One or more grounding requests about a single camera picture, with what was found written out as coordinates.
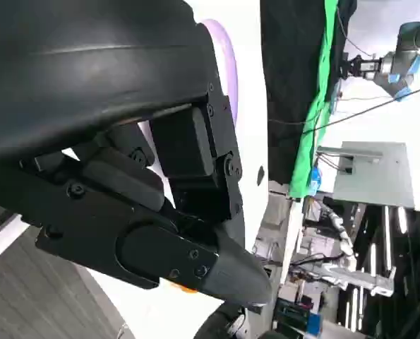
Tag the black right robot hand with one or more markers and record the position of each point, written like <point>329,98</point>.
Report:
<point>227,325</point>

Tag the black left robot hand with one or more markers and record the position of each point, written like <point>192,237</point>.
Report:
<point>89,70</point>

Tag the orange and white bread roll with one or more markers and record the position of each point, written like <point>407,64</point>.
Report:
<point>187,289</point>

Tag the white table leg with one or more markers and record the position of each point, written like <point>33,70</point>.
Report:
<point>291,240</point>

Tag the lilac plate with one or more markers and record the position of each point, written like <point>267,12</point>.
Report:
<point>227,63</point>

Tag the black backdrop cloth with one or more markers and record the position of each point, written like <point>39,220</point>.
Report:
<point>291,70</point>

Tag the grey metal cabinet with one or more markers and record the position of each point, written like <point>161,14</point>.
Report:
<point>372,176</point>

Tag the green cloth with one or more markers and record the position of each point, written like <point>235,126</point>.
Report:
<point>313,116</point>

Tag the silver metal bracket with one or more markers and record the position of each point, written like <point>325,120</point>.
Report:
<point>365,280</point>

